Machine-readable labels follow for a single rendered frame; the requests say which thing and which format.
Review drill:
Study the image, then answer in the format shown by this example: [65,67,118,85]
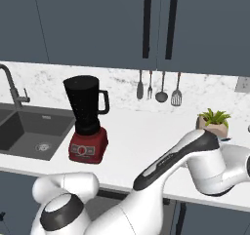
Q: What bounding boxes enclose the red blender with black jug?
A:
[62,75,110,165]

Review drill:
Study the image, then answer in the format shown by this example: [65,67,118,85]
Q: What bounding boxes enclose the grey hanging spoon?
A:
[136,69,145,101]

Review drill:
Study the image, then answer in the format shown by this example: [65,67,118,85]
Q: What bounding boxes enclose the grey hanging fork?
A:
[146,70,154,100]

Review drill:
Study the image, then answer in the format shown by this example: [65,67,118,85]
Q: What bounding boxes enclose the grey hanging ladle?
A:
[154,70,169,104]

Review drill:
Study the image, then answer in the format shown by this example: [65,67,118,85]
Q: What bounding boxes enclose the grey hanging slotted spatula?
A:
[170,71,184,108]

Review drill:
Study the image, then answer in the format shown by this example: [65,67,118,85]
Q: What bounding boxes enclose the green plant in beige pot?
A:
[195,107,232,139]

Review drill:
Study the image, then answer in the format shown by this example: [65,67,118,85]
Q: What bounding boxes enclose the grey-blue cupboard door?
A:
[0,170,45,235]
[185,202,250,235]
[0,0,51,64]
[31,0,161,71]
[156,0,250,78]

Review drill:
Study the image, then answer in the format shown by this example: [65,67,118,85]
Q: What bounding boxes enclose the dark grey sink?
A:
[0,102,77,162]

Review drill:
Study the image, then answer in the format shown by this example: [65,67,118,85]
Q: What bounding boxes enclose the grey sink tap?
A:
[0,63,31,109]

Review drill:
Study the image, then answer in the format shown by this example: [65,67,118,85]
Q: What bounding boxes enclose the grey-blue lower cupboard door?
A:
[185,202,250,235]
[0,170,45,235]

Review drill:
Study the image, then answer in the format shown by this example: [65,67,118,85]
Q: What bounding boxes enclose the black cupboard door handle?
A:
[142,0,153,59]
[164,0,180,60]

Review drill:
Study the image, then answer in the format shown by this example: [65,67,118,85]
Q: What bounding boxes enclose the grey wall socket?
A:
[234,76,250,94]

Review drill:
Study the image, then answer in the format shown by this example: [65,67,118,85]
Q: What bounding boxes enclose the black lower cupboard handle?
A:
[175,202,188,235]

